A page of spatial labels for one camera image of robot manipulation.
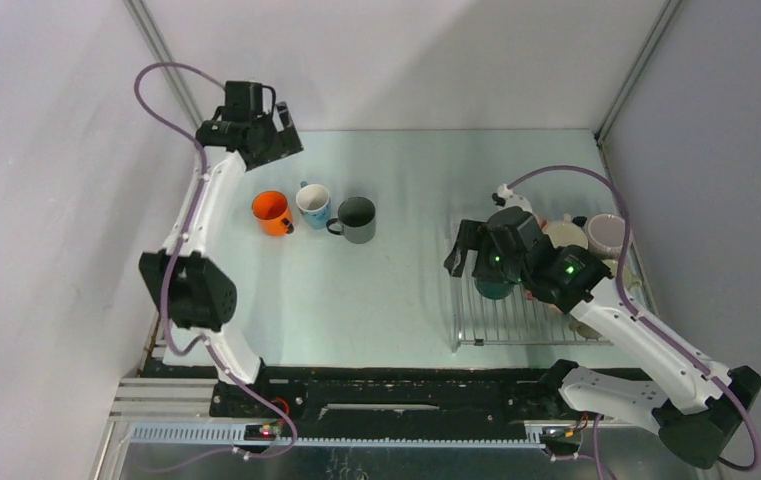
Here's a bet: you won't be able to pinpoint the dark green mug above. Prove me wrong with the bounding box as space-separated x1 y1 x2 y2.
475 279 516 301

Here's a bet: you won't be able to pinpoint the orange mug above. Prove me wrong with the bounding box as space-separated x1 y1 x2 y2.
251 191 295 237

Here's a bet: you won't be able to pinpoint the light blue mug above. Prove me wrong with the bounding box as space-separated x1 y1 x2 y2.
295 181 331 230

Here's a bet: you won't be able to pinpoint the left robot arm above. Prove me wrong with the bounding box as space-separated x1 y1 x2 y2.
139 81 303 417

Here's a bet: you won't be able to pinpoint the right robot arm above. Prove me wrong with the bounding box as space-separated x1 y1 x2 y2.
444 206 761 470

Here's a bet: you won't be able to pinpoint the pink patterned mug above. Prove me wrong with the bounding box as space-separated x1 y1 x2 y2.
525 288 573 314

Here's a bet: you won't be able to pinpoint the cream cup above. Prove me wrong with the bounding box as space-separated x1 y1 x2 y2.
543 214 589 249

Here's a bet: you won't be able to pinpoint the white lilac mug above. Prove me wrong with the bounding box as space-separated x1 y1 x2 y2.
583 213 626 259

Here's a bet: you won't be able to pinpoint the beige mug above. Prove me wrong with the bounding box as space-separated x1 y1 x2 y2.
569 319 602 341

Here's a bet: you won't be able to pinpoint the grey black mug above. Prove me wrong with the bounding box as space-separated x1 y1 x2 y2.
326 196 376 244

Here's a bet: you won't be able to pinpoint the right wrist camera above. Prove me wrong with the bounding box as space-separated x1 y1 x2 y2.
491 184 533 213

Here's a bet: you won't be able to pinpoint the wire dish rack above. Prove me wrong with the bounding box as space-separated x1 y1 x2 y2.
447 221 626 352

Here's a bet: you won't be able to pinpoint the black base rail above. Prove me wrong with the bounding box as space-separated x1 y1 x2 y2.
209 365 597 440

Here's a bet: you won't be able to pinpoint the grey cable duct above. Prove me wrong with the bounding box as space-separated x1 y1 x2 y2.
128 422 544 448

